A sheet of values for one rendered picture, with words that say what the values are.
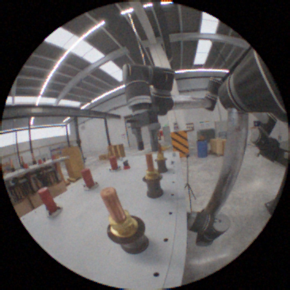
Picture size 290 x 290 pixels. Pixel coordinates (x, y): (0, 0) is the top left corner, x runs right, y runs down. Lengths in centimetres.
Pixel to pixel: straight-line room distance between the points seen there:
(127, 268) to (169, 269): 10
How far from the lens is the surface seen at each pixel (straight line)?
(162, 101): 51
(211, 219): 51
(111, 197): 17
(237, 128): 41
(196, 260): 172
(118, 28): 340
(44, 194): 56
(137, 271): 30
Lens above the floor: 165
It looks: 7 degrees down
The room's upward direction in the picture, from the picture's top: 10 degrees counter-clockwise
